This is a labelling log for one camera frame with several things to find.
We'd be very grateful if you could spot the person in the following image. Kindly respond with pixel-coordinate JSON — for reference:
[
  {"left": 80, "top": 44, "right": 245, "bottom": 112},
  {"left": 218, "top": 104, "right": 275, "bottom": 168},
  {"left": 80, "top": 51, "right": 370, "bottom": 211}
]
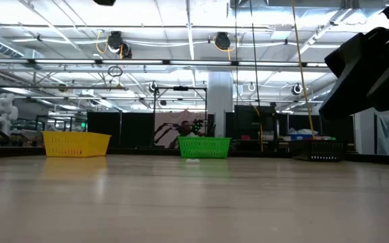
[{"left": 177, "top": 120, "right": 195, "bottom": 138}]

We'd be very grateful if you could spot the long black hanging cable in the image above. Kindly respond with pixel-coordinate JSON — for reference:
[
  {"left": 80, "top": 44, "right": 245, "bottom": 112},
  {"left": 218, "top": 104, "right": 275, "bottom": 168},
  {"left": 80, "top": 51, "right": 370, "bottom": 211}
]
[{"left": 249, "top": 0, "right": 265, "bottom": 153}]

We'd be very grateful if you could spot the pink curtain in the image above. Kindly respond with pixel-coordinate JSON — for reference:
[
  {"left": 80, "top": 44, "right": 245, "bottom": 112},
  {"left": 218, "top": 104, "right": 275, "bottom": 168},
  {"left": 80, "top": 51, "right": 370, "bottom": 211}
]
[{"left": 154, "top": 109, "right": 208, "bottom": 149}]

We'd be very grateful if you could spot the thin black hanging cable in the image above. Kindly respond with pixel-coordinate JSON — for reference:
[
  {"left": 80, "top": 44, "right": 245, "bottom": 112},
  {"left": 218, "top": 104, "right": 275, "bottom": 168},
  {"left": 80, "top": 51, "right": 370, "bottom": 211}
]
[{"left": 234, "top": 0, "right": 240, "bottom": 112}]

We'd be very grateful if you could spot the black equipment cabinet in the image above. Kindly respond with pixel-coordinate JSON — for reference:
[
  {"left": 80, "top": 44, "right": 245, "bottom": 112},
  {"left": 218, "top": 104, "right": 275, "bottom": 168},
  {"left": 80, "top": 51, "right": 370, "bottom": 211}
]
[{"left": 233, "top": 105, "right": 277, "bottom": 149}]

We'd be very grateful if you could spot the long ceiling light strip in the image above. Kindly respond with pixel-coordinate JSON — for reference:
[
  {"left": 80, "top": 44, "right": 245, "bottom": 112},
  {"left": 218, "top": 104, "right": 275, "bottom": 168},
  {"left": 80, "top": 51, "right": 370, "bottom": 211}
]
[{"left": 0, "top": 57, "right": 329, "bottom": 69}]

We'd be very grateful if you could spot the black partition panel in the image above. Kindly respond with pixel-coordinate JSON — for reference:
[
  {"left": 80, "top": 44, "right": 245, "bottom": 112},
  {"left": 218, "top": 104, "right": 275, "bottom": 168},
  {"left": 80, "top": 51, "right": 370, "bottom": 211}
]
[{"left": 86, "top": 111, "right": 155, "bottom": 150}]

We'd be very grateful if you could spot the yellow plastic basket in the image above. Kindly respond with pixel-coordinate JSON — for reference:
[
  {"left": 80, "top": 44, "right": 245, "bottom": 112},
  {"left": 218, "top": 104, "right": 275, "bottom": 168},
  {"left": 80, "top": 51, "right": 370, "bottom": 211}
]
[{"left": 42, "top": 130, "right": 112, "bottom": 158}]

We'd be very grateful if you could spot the green plastic basket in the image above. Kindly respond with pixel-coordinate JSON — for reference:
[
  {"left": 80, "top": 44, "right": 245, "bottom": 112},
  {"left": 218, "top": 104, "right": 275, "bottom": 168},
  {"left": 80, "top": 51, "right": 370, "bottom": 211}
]
[{"left": 178, "top": 136, "right": 232, "bottom": 159}]

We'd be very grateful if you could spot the black plastic basket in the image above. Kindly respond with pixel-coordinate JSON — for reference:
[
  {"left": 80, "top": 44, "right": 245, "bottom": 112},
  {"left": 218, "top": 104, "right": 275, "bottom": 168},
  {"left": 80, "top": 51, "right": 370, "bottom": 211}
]
[{"left": 290, "top": 139, "right": 347, "bottom": 162}]

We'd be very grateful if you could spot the white robot figure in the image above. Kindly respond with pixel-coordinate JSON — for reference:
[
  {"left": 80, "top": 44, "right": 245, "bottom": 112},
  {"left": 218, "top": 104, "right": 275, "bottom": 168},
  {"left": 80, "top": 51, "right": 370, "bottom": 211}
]
[{"left": 0, "top": 93, "right": 20, "bottom": 136}]

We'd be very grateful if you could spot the white structural column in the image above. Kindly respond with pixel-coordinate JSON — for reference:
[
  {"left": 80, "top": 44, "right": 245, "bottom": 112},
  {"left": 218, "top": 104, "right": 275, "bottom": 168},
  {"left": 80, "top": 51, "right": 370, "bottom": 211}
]
[{"left": 207, "top": 71, "right": 235, "bottom": 138}]

